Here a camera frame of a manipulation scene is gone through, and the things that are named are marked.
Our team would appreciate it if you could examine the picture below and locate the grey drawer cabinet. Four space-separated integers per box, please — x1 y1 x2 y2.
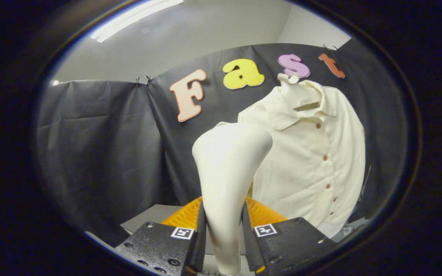
120 204 221 255

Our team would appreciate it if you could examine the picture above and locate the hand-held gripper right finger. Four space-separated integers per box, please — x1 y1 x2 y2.
241 196 336 275

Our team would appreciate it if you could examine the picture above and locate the white garment steamer head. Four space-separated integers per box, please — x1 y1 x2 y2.
192 123 274 276

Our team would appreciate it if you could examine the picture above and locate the black backdrop cloth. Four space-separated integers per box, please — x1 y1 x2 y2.
35 38 402 246

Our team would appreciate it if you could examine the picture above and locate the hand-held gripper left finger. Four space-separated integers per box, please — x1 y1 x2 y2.
114 196 207 276

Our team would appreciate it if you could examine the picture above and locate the cream button-up shirt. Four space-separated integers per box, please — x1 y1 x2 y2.
215 80 366 238

